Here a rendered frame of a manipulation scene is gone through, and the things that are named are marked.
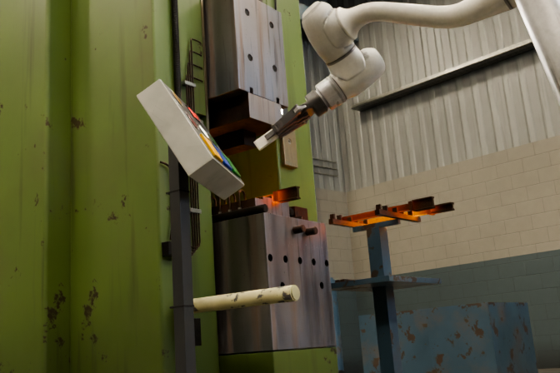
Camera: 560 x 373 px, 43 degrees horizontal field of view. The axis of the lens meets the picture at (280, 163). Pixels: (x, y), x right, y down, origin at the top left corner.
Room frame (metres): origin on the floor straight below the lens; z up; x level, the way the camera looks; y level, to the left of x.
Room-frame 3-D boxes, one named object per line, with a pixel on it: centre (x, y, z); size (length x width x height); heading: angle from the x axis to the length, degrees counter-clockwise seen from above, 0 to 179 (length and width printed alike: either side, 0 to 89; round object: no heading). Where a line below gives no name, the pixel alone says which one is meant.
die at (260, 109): (2.61, 0.21, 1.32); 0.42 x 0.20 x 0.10; 55
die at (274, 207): (2.61, 0.21, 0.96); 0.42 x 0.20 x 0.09; 55
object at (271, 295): (2.16, 0.16, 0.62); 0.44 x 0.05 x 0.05; 55
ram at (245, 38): (2.64, 0.18, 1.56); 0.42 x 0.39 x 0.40; 55
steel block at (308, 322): (2.66, 0.18, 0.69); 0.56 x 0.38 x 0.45; 55
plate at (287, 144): (2.82, -0.04, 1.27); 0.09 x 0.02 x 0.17; 145
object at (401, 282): (2.81, -0.36, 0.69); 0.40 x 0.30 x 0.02; 142
